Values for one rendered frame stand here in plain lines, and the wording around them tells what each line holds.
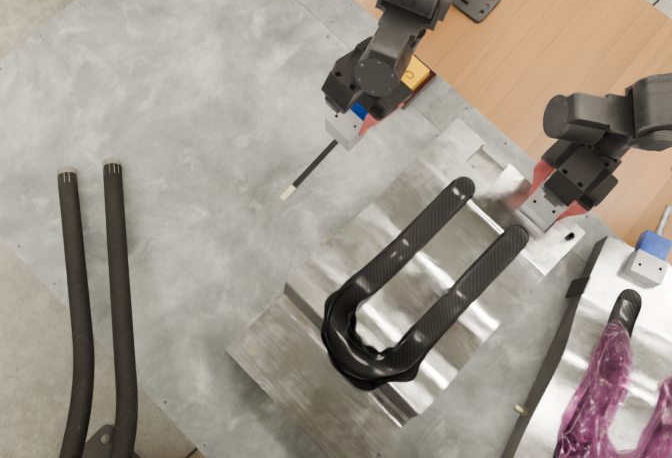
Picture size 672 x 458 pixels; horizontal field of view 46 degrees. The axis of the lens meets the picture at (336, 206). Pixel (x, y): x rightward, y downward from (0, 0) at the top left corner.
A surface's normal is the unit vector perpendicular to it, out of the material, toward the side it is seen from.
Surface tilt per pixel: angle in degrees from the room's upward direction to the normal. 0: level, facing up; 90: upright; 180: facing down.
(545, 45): 0
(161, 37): 0
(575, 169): 28
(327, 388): 0
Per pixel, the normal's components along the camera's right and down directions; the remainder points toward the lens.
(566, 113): -0.94, -0.12
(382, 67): -0.36, 0.68
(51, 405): 0.02, -0.26
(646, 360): 0.24, -0.64
